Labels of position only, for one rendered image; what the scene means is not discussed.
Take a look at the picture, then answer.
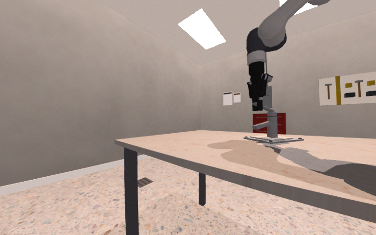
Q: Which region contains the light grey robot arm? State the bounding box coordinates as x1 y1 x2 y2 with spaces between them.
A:
246 0 330 66

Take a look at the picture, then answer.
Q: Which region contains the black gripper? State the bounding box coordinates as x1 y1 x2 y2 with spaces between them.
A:
247 61 268 111

